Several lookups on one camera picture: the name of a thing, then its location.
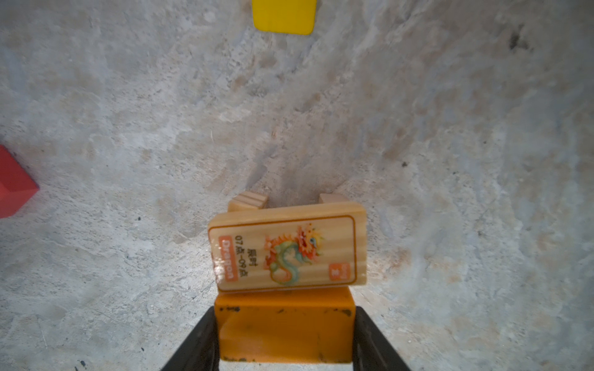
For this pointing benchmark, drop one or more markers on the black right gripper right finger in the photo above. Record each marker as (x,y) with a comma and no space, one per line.
(371,349)

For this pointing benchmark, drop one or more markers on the plain wooden block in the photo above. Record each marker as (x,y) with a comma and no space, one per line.
(332,198)
(248,201)

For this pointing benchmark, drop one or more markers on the red cube block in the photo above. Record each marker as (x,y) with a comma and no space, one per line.
(17,187)

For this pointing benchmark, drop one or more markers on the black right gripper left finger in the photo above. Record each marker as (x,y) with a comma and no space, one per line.
(200,350)

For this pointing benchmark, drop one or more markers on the dragon picture wooden block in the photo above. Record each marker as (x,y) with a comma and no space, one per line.
(312,246)

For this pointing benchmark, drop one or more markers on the yellow triangular block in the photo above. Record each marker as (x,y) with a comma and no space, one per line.
(296,17)

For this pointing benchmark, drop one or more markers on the orange yellow block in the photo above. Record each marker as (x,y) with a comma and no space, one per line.
(298,326)

